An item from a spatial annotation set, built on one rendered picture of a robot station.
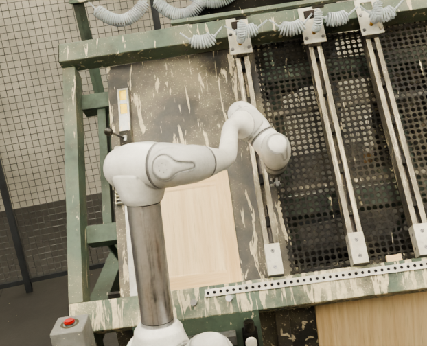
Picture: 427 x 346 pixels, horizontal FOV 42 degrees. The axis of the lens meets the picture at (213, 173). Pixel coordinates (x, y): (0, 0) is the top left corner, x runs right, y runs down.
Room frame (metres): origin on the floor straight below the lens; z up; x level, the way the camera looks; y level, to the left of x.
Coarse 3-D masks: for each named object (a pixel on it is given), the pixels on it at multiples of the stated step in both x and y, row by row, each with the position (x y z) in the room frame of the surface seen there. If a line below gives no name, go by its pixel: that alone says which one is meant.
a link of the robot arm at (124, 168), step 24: (144, 144) 1.56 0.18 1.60; (120, 168) 1.55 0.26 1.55; (144, 168) 1.50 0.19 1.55; (120, 192) 1.55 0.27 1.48; (144, 192) 1.52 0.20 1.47; (144, 216) 1.53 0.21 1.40; (144, 240) 1.52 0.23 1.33; (144, 264) 1.52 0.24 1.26; (144, 288) 1.51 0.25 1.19; (168, 288) 1.54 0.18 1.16; (144, 312) 1.51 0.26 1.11; (168, 312) 1.52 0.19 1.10; (144, 336) 1.48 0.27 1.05; (168, 336) 1.48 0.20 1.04
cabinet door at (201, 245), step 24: (168, 192) 2.31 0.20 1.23; (192, 192) 2.30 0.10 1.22; (216, 192) 2.28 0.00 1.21; (168, 216) 2.25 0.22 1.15; (192, 216) 2.24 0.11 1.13; (216, 216) 2.23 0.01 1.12; (168, 240) 2.19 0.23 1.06; (192, 240) 2.18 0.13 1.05; (216, 240) 2.17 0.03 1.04; (168, 264) 2.13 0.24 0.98; (192, 264) 2.12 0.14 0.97; (216, 264) 2.11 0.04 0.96
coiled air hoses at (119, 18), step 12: (144, 0) 3.06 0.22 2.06; (156, 0) 3.04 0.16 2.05; (192, 0) 3.04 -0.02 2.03; (204, 0) 3.02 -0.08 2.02; (216, 0) 3.08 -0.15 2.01; (228, 0) 3.08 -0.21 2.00; (96, 12) 3.05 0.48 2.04; (108, 12) 3.05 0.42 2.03; (132, 12) 3.04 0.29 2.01; (168, 12) 3.03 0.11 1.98; (180, 12) 3.08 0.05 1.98; (192, 12) 3.02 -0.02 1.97; (108, 24) 3.06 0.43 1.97; (120, 24) 3.04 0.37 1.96
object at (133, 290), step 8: (128, 96) 2.59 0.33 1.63; (128, 104) 2.55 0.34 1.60; (120, 112) 2.54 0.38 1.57; (128, 112) 2.53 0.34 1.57; (120, 120) 2.51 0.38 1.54; (128, 120) 2.51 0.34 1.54; (120, 128) 2.49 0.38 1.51; (128, 128) 2.48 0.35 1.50; (128, 224) 2.22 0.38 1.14; (128, 232) 2.21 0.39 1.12; (128, 240) 2.19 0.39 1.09; (128, 248) 2.17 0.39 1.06; (128, 256) 2.15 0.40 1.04; (128, 264) 2.13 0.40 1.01; (136, 288) 2.07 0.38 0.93
